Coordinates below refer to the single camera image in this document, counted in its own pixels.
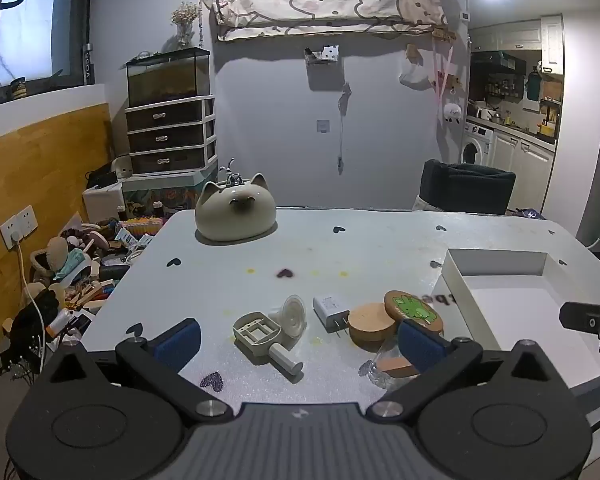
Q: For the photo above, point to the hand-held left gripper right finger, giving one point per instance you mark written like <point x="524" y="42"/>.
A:
<point x="420" y="350"/>

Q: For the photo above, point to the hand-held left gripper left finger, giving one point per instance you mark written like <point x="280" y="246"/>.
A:
<point x="177" y="346"/>

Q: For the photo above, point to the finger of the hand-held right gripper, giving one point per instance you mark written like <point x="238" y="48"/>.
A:
<point x="580" y="316"/>

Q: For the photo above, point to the clear plastic case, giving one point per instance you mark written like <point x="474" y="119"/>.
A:
<point x="375" y="372"/>

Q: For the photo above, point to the white shallow cardboard box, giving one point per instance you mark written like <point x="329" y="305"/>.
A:
<point x="520" y="320"/>

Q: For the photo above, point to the white suction cup knob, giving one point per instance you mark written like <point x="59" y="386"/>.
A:
<point x="292" y="315"/>

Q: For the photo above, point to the small brown block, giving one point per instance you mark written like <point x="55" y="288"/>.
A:
<point x="397" y="367"/>

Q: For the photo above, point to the round coaster with green print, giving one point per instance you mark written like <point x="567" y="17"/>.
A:
<point x="412" y="309"/>

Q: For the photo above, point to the round wooden lid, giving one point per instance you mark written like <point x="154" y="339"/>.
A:
<point x="372" y="327"/>

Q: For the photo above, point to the white plug charger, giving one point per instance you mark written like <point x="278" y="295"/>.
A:
<point x="330" y="310"/>

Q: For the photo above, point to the pile of floor clutter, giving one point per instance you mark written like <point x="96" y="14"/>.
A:
<point x="87" y="265"/>

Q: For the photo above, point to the cream cat-shaped ceramic pot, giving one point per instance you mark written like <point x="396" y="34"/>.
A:
<point x="235" y="212"/>

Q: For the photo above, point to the white storage box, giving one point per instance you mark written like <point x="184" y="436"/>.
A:
<point x="102" y="202"/>

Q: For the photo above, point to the small metal figurine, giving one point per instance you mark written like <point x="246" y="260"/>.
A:
<point x="231" y="175"/>

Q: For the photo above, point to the white washing machine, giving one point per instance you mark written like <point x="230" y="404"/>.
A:
<point x="476" y="145"/>

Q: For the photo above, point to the white drawer unit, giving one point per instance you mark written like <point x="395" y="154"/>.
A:
<point x="172" y="135"/>

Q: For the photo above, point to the white hanging plush toy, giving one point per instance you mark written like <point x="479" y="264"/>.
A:
<point x="451" y="112"/>

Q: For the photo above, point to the glass fish tank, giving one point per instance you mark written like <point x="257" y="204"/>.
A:
<point x="167" y="77"/>

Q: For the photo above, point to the white kitchen cabinets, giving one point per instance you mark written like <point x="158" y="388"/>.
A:
<point x="522" y="35"/>

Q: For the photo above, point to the vase of dried flowers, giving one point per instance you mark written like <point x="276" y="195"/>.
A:
<point x="186" y="22"/>

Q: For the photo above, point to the window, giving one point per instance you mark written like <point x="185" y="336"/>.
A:
<point x="30" y="25"/>

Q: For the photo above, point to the white wall socket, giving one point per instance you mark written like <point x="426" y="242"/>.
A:
<point x="17" y="226"/>

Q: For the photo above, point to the wall switch plate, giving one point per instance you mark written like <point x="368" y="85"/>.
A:
<point x="323" y="126"/>

